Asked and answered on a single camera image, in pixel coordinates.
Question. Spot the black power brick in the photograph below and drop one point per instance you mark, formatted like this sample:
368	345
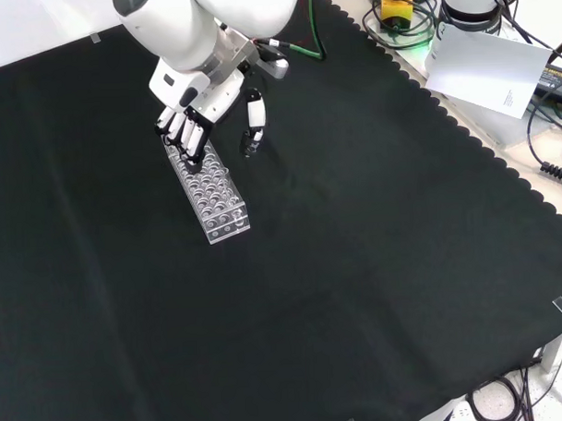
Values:
556	83

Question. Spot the aluminium bracket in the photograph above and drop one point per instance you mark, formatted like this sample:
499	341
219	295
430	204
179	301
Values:
560	346

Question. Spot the black bench cloth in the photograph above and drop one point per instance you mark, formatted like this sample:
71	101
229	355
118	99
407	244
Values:
356	245

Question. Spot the white power strip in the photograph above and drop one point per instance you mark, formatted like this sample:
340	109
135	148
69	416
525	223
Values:
459	414

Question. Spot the pale board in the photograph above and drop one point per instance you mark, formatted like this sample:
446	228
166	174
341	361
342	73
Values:
484	69

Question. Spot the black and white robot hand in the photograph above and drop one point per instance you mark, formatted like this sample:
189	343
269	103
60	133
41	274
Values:
212	95

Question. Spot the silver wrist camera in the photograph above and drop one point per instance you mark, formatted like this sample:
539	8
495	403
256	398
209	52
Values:
276	67

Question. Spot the clear test tube rack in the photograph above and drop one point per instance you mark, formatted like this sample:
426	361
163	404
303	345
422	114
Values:
216	208

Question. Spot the yellow stop button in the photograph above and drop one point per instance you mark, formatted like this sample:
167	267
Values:
396	8

